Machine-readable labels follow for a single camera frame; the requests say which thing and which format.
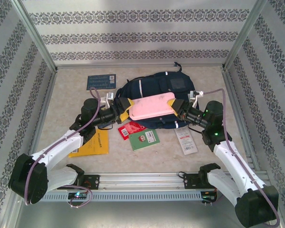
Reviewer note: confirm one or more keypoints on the red booklet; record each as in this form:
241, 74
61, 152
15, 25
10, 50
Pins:
130, 129

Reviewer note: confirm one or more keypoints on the pink pencil case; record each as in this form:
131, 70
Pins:
152, 105

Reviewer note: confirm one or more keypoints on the navy blue backpack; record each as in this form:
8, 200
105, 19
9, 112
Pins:
156, 83

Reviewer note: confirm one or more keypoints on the white packaged stationery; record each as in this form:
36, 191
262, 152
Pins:
186, 142

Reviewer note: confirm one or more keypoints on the yellow book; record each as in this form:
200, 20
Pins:
97, 145

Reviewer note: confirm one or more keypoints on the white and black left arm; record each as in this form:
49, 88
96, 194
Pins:
57, 147

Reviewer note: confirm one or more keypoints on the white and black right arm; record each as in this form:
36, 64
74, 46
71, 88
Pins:
230, 156

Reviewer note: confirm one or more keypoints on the blue book with barcodes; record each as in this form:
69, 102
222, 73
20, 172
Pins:
97, 83

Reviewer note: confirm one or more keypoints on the green booklet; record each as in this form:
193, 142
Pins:
142, 142

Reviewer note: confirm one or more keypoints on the small circuit board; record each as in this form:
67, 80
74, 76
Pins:
207, 196
78, 195

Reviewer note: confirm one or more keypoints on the grey sheet metal panel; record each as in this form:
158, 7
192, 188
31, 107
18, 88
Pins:
142, 216

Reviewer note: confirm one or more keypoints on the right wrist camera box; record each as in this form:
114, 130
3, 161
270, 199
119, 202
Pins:
195, 96

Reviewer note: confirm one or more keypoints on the aluminium frame side bar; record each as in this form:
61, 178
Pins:
241, 118
41, 118

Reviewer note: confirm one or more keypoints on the aluminium frame cross bar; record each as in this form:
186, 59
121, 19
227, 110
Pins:
133, 65

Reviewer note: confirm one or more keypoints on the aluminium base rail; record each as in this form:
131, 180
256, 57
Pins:
142, 180

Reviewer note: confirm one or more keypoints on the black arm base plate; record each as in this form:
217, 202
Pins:
191, 181
95, 181

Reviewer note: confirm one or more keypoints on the aluminium frame post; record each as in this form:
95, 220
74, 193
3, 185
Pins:
244, 35
35, 35

